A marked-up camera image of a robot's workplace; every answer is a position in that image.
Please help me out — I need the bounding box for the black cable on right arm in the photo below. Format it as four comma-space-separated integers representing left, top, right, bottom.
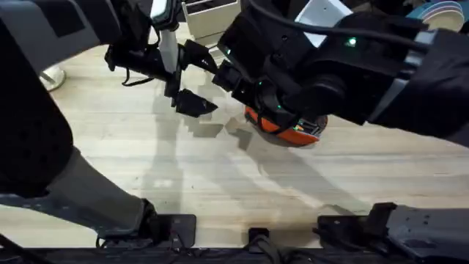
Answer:
248, 0, 429, 53

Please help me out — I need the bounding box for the orange soft zip bag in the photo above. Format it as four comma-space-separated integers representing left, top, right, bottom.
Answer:
244, 105, 329, 147

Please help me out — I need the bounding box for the stack of plates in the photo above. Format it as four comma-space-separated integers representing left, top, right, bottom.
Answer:
405, 0, 466, 33

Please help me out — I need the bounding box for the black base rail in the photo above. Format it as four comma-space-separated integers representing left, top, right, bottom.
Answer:
0, 227, 469, 264

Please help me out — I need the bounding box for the beige box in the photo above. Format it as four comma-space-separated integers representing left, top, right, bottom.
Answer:
182, 0, 243, 47

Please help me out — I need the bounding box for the wrist plate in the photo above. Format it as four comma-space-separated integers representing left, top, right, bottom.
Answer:
159, 29, 180, 75
294, 0, 353, 48

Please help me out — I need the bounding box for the left wrist plate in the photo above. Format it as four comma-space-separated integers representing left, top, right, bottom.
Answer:
159, 29, 180, 75

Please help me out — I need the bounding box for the silver metal cup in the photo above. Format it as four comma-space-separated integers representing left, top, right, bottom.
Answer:
38, 65, 67, 92

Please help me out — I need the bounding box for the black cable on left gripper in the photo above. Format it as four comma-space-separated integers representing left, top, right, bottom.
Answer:
120, 67, 157, 88

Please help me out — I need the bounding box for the right wrist plate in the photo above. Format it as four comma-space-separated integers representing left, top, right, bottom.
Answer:
294, 0, 353, 48

